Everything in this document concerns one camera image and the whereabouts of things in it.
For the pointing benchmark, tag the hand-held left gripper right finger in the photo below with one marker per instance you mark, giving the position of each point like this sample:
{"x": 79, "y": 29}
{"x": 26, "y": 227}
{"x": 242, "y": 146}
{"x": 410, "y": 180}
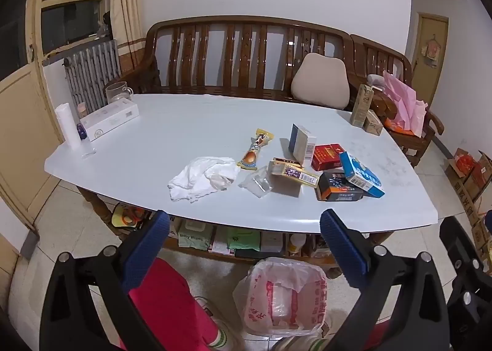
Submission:
{"x": 342, "y": 247}

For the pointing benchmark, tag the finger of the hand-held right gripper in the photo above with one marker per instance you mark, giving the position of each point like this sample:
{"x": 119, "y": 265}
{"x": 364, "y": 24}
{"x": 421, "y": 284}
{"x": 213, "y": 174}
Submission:
{"x": 489, "y": 223}
{"x": 467, "y": 258}

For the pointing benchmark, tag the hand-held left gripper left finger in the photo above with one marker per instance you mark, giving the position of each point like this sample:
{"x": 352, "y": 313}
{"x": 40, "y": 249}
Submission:
{"x": 146, "y": 251}

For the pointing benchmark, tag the white red printed trash bag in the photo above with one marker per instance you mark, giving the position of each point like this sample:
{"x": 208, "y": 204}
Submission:
{"x": 261, "y": 297}

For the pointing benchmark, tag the clear plastic wrapper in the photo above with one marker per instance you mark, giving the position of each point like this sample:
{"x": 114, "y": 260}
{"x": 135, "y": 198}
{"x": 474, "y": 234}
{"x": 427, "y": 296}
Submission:
{"x": 257, "y": 183}

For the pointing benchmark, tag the white and blue medicine box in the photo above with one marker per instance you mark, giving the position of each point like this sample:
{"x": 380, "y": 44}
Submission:
{"x": 303, "y": 147}

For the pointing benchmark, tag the small cardboard box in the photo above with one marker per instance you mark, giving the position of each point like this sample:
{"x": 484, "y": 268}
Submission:
{"x": 480, "y": 235}

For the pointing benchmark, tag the printed cardboard box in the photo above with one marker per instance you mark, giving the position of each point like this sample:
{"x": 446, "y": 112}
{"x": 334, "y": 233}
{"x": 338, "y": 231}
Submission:
{"x": 471, "y": 197}

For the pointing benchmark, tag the colourful toy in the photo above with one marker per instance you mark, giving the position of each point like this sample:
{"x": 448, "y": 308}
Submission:
{"x": 125, "y": 216}

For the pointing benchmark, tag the white bottle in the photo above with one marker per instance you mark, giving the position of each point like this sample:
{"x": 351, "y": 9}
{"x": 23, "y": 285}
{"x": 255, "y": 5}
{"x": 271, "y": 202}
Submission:
{"x": 296, "y": 244}

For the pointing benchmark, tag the green wet wipes pack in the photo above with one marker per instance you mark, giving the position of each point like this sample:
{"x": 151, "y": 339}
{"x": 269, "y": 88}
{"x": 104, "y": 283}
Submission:
{"x": 194, "y": 235}

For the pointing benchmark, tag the black and orange box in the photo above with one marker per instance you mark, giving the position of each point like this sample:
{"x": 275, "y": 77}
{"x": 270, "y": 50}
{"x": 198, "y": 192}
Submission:
{"x": 338, "y": 187}

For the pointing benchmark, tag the open cardboard box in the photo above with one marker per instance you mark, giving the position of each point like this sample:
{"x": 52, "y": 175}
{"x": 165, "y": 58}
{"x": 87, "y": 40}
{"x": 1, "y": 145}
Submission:
{"x": 465, "y": 164}

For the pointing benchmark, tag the gold box with purple label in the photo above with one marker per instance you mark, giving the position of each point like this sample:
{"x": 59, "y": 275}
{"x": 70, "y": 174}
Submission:
{"x": 292, "y": 172}

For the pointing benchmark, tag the white crumpled tissue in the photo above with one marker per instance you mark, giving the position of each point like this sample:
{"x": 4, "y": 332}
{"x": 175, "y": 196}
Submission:
{"x": 200, "y": 178}

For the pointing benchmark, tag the red cigarette box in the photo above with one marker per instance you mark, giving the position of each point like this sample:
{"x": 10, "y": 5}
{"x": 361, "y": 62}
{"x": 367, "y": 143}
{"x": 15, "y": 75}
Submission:
{"x": 326, "y": 157}

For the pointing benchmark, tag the person's right leg red trousers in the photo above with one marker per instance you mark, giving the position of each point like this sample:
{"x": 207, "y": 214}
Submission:
{"x": 374, "y": 335}

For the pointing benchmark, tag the green packet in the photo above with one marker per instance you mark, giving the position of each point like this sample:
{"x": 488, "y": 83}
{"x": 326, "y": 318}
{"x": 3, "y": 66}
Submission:
{"x": 244, "y": 239}

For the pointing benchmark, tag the wooden armchair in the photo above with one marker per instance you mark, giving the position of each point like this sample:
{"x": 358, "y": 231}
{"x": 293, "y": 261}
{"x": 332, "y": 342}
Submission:
{"x": 415, "y": 143}

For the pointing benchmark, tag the white green striped shoe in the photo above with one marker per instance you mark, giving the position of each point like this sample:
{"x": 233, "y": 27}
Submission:
{"x": 221, "y": 331}

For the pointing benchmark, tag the small beige drink carton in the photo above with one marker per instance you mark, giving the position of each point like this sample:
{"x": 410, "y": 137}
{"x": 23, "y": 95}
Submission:
{"x": 373, "y": 124}

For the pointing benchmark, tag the orange plastic bag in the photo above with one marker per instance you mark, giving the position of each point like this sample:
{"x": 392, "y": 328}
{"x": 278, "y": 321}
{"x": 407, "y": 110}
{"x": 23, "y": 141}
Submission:
{"x": 399, "y": 128}

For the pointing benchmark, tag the yellow snack wrapper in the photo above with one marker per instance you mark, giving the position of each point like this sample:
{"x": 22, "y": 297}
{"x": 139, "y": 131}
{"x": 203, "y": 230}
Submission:
{"x": 253, "y": 151}

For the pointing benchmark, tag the long white box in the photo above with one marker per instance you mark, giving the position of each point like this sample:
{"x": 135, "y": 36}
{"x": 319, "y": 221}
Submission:
{"x": 111, "y": 116}

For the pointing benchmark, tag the tall beige drink carton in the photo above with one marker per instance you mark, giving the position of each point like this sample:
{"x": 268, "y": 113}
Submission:
{"x": 361, "y": 105}

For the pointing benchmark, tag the pink plastic bag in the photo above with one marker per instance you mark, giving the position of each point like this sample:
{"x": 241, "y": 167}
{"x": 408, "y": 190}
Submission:
{"x": 403, "y": 101}

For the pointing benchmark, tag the white tube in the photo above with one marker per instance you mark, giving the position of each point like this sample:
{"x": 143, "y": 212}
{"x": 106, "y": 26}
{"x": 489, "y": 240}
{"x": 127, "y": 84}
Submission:
{"x": 67, "y": 124}

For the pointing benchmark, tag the brown door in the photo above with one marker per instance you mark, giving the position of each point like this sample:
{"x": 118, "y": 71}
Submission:
{"x": 426, "y": 82}

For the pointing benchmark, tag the small pink capped bottle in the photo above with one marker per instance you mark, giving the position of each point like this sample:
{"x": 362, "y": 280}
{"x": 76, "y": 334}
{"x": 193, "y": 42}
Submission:
{"x": 81, "y": 109}

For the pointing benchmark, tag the glass mug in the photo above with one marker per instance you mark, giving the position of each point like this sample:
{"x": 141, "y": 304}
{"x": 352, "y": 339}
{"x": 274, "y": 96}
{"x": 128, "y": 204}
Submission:
{"x": 117, "y": 91}

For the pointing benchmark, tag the beige cushion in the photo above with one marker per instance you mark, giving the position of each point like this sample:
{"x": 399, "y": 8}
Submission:
{"x": 321, "y": 82}

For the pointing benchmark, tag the white dotted cloth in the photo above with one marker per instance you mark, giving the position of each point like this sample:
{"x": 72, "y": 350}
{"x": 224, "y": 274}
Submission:
{"x": 374, "y": 80}

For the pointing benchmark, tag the red hanging door decoration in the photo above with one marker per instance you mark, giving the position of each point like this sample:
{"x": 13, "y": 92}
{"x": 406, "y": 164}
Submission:
{"x": 431, "y": 52}

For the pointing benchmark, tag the grey radiator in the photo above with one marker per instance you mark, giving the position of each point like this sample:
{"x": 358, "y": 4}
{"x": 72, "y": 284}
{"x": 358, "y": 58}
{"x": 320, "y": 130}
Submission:
{"x": 92, "y": 70}

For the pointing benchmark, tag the beige curtain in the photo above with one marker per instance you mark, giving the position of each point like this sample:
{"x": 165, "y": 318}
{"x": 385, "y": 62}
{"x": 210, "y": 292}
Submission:
{"x": 127, "y": 8}

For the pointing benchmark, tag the wooden slatted bench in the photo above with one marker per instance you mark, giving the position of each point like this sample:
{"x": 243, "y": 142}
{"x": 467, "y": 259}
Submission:
{"x": 250, "y": 20}

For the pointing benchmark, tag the wooden table frame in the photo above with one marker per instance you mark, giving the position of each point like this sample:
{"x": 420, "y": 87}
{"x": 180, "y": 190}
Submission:
{"x": 98, "y": 208}

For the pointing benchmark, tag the cream window frame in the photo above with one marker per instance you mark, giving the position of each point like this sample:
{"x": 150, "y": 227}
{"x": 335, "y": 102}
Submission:
{"x": 34, "y": 28}

